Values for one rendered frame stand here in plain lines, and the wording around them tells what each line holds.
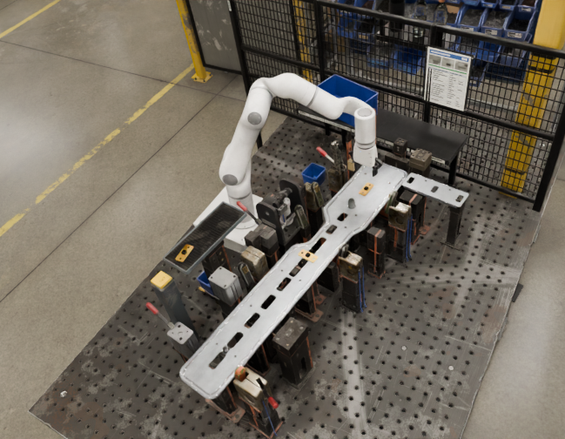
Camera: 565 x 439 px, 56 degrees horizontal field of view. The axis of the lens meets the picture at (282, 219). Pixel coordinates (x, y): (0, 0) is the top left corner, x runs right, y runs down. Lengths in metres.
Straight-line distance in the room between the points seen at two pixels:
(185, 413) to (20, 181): 3.14
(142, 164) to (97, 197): 0.46
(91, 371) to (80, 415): 0.20
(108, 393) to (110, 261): 1.59
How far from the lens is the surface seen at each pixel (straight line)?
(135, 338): 2.60
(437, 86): 2.71
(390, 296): 2.49
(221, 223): 2.24
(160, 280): 2.13
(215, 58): 5.20
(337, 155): 2.46
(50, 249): 4.25
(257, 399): 1.91
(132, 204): 4.27
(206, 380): 2.03
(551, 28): 2.44
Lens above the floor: 2.75
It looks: 46 degrees down
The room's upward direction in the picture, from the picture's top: 11 degrees counter-clockwise
